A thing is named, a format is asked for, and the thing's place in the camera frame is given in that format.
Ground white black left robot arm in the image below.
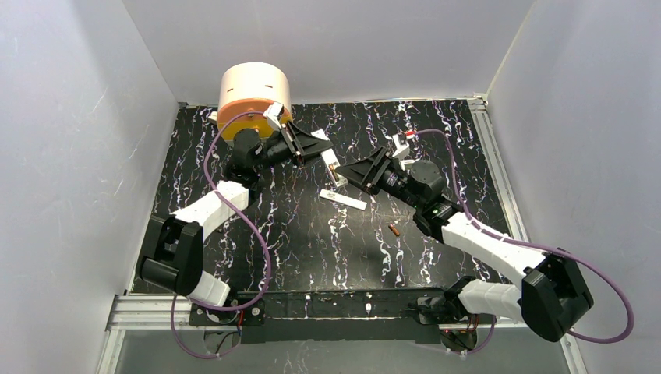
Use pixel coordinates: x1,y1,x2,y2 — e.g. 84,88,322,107
136,122,333,312

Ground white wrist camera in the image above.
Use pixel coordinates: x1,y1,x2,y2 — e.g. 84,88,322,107
263,102,285,132
391,132,415,161

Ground long white rectangular block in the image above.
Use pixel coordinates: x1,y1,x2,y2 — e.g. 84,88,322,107
321,149,348,188

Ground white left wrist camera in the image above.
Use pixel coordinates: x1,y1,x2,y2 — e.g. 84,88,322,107
263,102,285,132

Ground cylindrical drawer box orange front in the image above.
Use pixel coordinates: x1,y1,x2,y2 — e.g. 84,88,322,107
216,62,292,143

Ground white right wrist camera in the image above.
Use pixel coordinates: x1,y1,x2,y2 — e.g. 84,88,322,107
391,132,415,161

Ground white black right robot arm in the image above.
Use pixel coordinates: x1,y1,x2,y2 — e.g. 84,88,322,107
335,147,594,342

